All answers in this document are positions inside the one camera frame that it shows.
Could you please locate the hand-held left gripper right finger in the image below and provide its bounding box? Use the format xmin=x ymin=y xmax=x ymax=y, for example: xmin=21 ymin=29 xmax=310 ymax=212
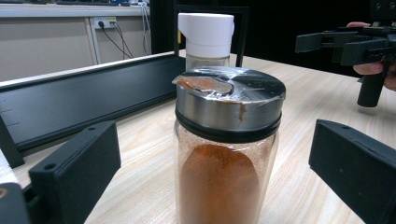
xmin=308 ymin=119 xmax=396 ymax=224

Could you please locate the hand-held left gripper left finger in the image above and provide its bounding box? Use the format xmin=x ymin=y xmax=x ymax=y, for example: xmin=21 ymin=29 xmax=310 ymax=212
xmin=22 ymin=120 xmax=121 ymax=224

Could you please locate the black metal rack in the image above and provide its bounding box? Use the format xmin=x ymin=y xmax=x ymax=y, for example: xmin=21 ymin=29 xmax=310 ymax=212
xmin=0 ymin=4 xmax=250 ymax=169

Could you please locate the white-lidded glass jar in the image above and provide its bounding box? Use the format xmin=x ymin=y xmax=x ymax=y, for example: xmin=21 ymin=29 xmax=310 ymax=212
xmin=177 ymin=12 xmax=235 ymax=71

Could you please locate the glass jar of red powder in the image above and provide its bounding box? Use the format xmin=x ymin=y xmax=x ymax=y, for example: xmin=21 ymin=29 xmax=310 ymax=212
xmin=172 ymin=65 xmax=287 ymax=224

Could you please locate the black power cable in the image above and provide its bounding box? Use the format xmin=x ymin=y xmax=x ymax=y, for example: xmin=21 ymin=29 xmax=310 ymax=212
xmin=98 ymin=21 xmax=127 ymax=60
xmin=112 ymin=21 xmax=134 ymax=60

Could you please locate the white wall socket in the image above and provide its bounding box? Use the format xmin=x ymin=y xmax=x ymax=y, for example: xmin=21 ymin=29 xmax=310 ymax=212
xmin=92 ymin=17 xmax=118 ymax=30

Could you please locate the white hanging cable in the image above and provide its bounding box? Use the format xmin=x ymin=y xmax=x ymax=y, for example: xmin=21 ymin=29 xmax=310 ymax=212
xmin=140 ymin=2 xmax=152 ymax=56

